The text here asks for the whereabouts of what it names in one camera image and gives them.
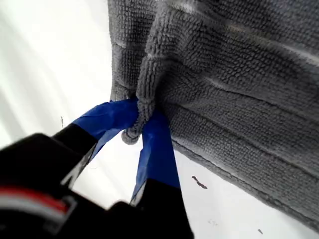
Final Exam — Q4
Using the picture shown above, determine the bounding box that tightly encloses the grey striped towel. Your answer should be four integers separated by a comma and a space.
107, 0, 319, 235

